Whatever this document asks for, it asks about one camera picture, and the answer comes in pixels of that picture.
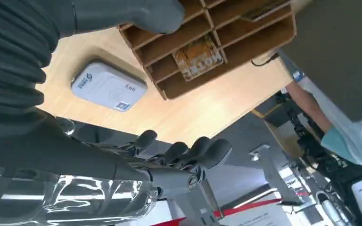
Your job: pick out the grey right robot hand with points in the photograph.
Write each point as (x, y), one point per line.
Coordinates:
(74, 153)

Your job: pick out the silver wrapped robot shell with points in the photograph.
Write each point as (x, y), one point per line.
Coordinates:
(59, 202)

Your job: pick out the white card reader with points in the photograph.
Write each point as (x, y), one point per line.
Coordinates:
(109, 85)

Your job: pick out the hotel print card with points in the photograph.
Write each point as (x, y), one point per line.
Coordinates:
(198, 59)

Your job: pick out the red barrier tape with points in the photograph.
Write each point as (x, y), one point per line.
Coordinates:
(249, 206)

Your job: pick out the wooden slotted card box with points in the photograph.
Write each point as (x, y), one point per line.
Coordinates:
(256, 43)

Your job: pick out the dark patterned card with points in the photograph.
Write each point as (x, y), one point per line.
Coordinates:
(262, 11)

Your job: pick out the person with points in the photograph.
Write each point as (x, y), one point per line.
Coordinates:
(349, 137)

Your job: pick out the grey laptop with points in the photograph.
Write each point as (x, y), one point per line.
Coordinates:
(340, 53)

